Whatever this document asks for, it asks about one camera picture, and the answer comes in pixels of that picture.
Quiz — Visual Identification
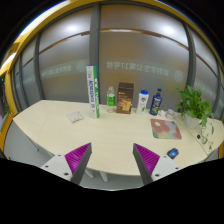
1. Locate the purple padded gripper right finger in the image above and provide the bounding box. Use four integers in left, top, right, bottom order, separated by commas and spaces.
132, 143, 183, 186

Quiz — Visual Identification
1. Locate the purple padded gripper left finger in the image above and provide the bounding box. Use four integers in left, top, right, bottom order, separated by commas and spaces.
40, 142, 93, 186

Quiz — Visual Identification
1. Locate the black blue computer mouse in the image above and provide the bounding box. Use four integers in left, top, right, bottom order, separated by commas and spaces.
167, 148, 179, 159

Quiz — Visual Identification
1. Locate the floral pink mouse pad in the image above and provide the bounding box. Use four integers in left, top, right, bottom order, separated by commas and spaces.
151, 119, 182, 140

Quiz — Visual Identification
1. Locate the small white cup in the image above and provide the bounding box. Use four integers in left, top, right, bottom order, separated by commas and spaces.
166, 109, 175, 119

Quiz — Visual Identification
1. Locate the dark blue bottle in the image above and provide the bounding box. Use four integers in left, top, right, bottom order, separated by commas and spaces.
149, 88, 162, 116

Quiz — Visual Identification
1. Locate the brown paper bag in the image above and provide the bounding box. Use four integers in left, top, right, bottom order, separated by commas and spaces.
116, 82, 134, 114

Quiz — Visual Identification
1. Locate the white shampoo bottle blue cap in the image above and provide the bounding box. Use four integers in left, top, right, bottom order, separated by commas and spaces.
136, 90, 149, 114

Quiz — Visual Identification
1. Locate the green potted plant white pot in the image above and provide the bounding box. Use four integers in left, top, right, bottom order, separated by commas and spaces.
176, 85, 214, 149

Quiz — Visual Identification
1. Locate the clear plastic water bottle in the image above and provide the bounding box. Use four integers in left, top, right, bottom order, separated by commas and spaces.
107, 86, 115, 113

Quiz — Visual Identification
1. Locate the tall white green box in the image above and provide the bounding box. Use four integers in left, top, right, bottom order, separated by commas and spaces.
86, 65, 100, 119

